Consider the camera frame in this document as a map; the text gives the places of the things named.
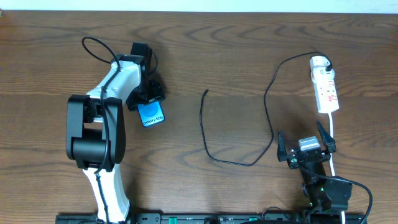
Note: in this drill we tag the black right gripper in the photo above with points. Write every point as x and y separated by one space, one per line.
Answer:
306 154

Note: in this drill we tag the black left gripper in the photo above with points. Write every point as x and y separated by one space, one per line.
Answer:
148 97

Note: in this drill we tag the blue Galaxy smartphone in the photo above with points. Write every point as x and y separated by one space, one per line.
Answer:
151 114

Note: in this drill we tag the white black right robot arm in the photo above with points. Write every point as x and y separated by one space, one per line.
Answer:
326 194

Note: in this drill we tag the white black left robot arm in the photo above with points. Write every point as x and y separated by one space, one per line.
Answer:
96 130

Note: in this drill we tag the white USB charger plug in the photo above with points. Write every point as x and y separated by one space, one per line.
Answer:
320 74

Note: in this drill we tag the white power strip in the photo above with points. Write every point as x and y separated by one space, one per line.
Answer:
325 92

